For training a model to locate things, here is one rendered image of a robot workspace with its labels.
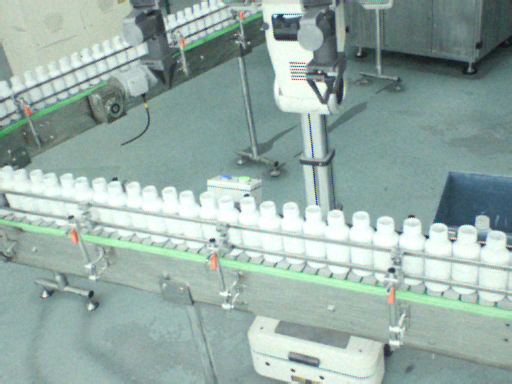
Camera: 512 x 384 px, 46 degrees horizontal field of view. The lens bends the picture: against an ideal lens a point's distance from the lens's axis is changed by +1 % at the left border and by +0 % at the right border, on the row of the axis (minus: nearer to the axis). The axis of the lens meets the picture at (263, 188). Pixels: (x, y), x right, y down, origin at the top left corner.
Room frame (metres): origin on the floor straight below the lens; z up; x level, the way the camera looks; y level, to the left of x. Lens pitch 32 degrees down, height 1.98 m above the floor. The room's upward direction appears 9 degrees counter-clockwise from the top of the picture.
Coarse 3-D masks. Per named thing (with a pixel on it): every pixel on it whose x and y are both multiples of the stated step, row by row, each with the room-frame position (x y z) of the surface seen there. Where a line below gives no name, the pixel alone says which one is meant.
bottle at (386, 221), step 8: (384, 224) 1.11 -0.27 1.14; (392, 224) 1.08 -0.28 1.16; (376, 232) 1.10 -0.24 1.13; (384, 232) 1.08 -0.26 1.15; (392, 232) 1.08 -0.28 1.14; (376, 240) 1.08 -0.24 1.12; (384, 240) 1.07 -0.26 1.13; (392, 240) 1.07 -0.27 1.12; (392, 248) 1.07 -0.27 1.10; (376, 256) 1.08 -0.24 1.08; (384, 256) 1.07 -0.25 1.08; (376, 264) 1.08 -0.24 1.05; (384, 264) 1.07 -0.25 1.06; (392, 264) 1.07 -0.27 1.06
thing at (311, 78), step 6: (306, 78) 1.27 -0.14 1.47; (312, 78) 1.26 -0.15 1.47; (318, 78) 1.26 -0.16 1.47; (324, 78) 1.25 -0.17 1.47; (330, 78) 1.25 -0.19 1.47; (312, 84) 1.27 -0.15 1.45; (330, 84) 1.25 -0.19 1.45; (318, 90) 1.28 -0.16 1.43; (330, 90) 1.26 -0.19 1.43; (318, 96) 1.28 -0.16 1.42; (324, 102) 1.27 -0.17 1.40
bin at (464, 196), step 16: (448, 176) 1.58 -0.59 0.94; (464, 176) 1.57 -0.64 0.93; (480, 176) 1.55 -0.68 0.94; (496, 176) 1.53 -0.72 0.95; (448, 192) 1.59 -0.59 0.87; (464, 192) 1.57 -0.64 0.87; (480, 192) 1.55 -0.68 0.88; (496, 192) 1.53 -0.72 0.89; (448, 208) 1.59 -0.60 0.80; (464, 208) 1.57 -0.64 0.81; (480, 208) 1.55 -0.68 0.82; (496, 208) 1.52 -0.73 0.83; (432, 224) 1.34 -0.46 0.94; (448, 224) 1.59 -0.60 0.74; (464, 224) 1.57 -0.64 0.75; (496, 224) 1.52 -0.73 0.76; (480, 240) 1.27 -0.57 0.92
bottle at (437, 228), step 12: (432, 228) 1.05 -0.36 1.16; (444, 228) 1.04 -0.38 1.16; (432, 240) 1.03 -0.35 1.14; (444, 240) 1.02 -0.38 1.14; (432, 252) 1.02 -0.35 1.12; (444, 252) 1.01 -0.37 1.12; (432, 264) 1.02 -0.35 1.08; (444, 264) 1.01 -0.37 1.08; (432, 276) 1.02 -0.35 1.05; (444, 276) 1.01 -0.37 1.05; (432, 288) 1.01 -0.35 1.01; (444, 288) 1.01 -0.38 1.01
